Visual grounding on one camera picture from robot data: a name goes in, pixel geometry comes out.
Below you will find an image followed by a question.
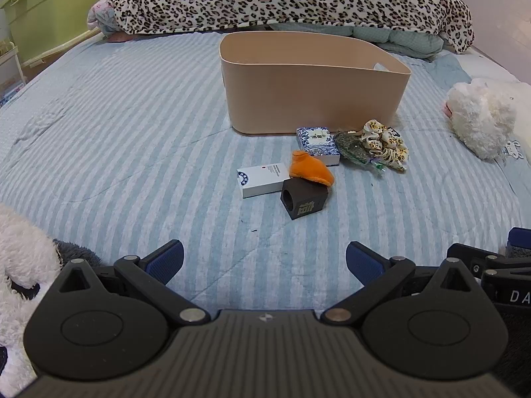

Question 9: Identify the panda plush toy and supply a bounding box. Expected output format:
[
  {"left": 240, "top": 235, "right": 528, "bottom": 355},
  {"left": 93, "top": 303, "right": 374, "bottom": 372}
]
[{"left": 0, "top": 202, "right": 103, "bottom": 395}]

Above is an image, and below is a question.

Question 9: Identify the black cube block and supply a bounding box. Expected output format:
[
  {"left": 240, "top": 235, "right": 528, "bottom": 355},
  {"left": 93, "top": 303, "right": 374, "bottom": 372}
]
[{"left": 280, "top": 176, "right": 329, "bottom": 221}]

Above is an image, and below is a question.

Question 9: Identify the pink floral cloth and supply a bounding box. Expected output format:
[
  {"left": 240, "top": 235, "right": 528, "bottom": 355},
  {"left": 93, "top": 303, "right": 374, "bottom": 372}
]
[{"left": 87, "top": 0, "right": 138, "bottom": 44}]

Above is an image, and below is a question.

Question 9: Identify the white long box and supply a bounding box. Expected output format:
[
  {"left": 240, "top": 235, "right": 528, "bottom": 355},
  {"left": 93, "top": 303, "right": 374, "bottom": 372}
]
[{"left": 236, "top": 162, "right": 293, "bottom": 199}]

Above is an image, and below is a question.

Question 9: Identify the light green quilt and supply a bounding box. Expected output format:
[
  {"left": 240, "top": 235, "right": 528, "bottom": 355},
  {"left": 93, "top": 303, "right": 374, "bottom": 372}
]
[{"left": 269, "top": 22, "right": 448, "bottom": 61}]

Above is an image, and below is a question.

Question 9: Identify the dark green packet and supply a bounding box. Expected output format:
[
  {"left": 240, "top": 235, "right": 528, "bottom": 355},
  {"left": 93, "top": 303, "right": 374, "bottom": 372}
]
[{"left": 333, "top": 130, "right": 385, "bottom": 172}]

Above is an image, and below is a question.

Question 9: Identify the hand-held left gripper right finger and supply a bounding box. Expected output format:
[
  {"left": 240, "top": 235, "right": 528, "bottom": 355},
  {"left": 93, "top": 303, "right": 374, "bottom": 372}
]
[{"left": 321, "top": 241, "right": 479, "bottom": 326}]

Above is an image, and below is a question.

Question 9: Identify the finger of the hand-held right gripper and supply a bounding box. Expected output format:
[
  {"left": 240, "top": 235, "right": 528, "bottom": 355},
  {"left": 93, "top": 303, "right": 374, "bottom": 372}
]
[
  {"left": 446, "top": 242, "right": 531, "bottom": 283},
  {"left": 506, "top": 227, "right": 531, "bottom": 258}
]

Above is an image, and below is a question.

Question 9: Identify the white plush toy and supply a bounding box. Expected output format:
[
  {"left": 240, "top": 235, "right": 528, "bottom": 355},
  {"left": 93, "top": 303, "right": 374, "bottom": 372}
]
[{"left": 443, "top": 77, "right": 531, "bottom": 162}]

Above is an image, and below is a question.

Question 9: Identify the beige storage bin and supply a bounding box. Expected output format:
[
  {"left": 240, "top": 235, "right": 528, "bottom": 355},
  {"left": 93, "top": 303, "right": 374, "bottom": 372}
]
[{"left": 218, "top": 31, "right": 413, "bottom": 136}]

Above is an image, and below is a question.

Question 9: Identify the green plastic storage box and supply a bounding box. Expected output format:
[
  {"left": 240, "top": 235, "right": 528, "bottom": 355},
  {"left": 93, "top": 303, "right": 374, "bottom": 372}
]
[{"left": 0, "top": 0, "right": 118, "bottom": 69}]

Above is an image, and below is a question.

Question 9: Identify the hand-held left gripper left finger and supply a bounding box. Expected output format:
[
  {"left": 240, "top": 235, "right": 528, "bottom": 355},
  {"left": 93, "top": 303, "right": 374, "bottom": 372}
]
[{"left": 56, "top": 239, "right": 211, "bottom": 326}]

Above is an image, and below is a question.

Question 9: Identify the orange sock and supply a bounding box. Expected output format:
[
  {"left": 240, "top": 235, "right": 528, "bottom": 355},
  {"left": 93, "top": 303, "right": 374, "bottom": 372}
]
[{"left": 288, "top": 150, "right": 335, "bottom": 187}]

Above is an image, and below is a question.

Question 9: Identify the blue patterned box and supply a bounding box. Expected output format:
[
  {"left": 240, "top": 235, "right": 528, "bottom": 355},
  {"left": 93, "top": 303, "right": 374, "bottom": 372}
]
[{"left": 296, "top": 125, "right": 342, "bottom": 167}]

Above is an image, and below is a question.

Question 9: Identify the blue striped bed sheet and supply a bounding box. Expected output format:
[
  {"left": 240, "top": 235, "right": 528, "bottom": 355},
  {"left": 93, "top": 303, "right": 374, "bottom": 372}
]
[{"left": 0, "top": 29, "right": 531, "bottom": 312}]

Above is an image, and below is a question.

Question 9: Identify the white rack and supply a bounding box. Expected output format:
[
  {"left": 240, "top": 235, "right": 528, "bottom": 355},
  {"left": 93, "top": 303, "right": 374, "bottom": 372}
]
[{"left": 0, "top": 40, "right": 28, "bottom": 106}]

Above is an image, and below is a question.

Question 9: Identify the leopard print scrunchie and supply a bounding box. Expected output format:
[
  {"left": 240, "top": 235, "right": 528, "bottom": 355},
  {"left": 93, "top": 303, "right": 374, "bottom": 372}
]
[{"left": 359, "top": 119, "right": 410, "bottom": 174}]

